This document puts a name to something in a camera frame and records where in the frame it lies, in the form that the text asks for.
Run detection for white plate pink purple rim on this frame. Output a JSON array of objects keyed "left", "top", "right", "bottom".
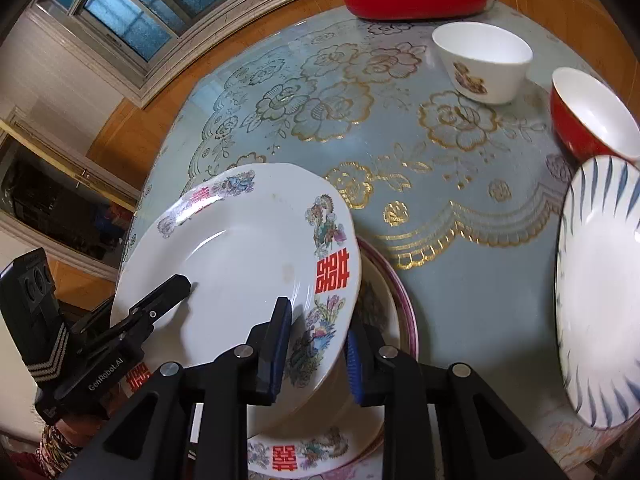
[{"left": 307, "top": 238, "right": 420, "bottom": 479}]

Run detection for white plate red character pattern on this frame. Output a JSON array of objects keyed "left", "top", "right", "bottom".
[{"left": 121, "top": 253, "right": 404, "bottom": 478}]

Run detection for white bowl blue leaf strokes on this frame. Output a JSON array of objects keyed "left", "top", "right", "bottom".
[{"left": 554, "top": 156, "right": 639, "bottom": 430}]

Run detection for red bowl white inside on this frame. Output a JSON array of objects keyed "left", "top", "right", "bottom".
[{"left": 550, "top": 67, "right": 640, "bottom": 164}]

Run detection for white bowl brown floral motif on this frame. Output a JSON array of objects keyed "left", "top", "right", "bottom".
[{"left": 432, "top": 22, "right": 534, "bottom": 105}]

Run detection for person's left hand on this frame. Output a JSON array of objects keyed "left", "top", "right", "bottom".
[{"left": 38, "top": 415, "right": 106, "bottom": 469}]

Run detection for floral plastic tablecloth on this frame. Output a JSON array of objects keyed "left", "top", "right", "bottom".
[{"left": 129, "top": 3, "right": 622, "bottom": 469}]

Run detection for window with white frame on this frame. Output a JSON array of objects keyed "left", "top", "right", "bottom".
[{"left": 32, "top": 0, "right": 295, "bottom": 108}]

